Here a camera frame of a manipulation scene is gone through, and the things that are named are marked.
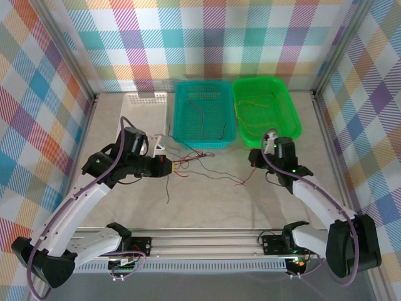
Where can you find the aluminium frame post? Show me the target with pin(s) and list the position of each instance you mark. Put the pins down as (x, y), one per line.
(344, 44)
(62, 47)

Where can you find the white perforated plastic basket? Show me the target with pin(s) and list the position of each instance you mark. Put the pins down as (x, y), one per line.
(144, 109)

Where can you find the green plastic basket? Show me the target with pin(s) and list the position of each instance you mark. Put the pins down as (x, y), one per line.
(266, 116)

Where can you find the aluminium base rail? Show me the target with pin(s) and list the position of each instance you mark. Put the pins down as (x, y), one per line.
(213, 246)

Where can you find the teal plastic basket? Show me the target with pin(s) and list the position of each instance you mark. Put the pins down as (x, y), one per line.
(213, 103)

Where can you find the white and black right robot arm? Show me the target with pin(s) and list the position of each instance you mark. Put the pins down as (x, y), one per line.
(316, 197)

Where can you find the aluminium floor rail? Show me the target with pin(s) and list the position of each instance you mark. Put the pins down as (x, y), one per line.
(78, 150)
(332, 150)

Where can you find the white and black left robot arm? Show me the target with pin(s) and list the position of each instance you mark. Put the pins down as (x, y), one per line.
(78, 203)

